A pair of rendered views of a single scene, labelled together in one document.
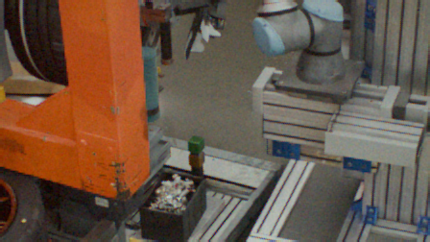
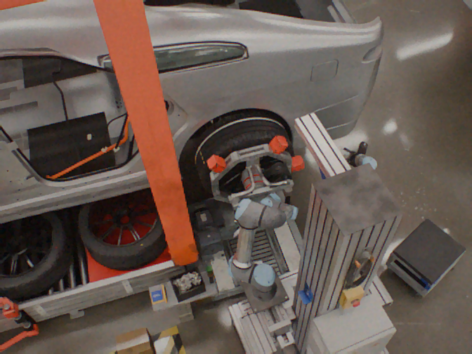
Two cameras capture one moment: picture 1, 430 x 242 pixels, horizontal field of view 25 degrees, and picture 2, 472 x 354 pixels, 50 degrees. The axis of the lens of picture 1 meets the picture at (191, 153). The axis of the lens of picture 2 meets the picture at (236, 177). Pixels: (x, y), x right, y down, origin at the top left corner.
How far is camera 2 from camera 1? 2.50 m
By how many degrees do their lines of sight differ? 40
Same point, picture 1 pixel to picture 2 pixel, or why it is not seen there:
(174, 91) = not seen: hidden behind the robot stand
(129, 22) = (180, 223)
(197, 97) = not seen: hidden behind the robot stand
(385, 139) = (253, 343)
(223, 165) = (291, 247)
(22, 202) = (151, 234)
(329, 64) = (258, 293)
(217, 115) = not seen: hidden behind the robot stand
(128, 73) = (178, 236)
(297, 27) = (242, 275)
